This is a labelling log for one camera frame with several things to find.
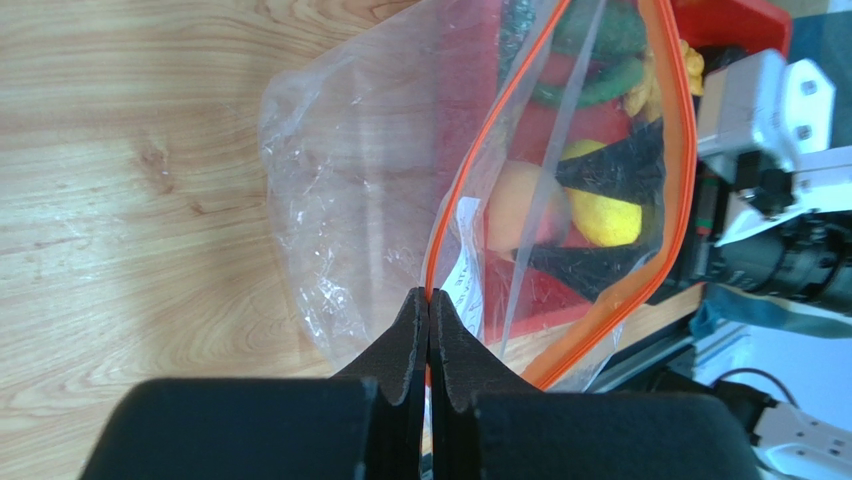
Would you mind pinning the lower green pepper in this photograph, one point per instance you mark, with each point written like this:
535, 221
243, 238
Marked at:
611, 82

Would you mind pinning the upper green cucumber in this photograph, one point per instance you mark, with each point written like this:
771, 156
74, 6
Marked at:
620, 32

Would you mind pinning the peach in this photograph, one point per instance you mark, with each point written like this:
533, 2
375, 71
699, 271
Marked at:
512, 200

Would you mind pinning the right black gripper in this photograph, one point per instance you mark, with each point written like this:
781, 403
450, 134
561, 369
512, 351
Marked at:
630, 170

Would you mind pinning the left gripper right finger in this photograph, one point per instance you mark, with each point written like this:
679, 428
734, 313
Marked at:
488, 423

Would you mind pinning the red plastic tray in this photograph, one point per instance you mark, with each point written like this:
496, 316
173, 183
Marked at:
597, 125

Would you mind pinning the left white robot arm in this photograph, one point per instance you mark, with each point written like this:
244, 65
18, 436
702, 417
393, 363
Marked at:
428, 397

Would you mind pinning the clear zip top bag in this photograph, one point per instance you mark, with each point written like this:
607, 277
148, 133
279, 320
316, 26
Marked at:
348, 144

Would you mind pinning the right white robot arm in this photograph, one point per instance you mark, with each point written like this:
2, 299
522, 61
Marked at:
805, 259

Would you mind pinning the striped pillow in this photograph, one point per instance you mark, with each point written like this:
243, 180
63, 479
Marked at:
825, 37

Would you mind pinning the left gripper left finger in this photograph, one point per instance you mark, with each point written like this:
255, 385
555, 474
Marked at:
364, 422

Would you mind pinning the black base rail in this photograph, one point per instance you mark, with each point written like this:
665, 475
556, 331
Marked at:
637, 367

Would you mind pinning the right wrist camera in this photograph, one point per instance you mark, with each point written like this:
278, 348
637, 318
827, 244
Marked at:
764, 127

